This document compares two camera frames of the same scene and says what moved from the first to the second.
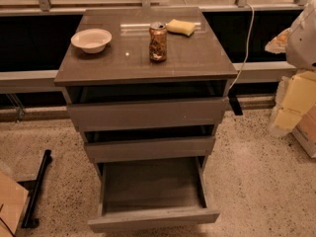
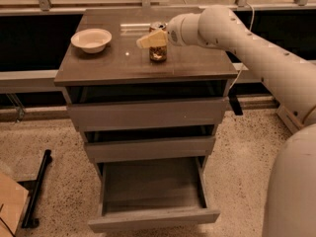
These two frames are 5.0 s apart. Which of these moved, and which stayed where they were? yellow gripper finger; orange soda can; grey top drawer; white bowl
Moved: yellow gripper finger
Stayed: grey top drawer; white bowl; orange soda can
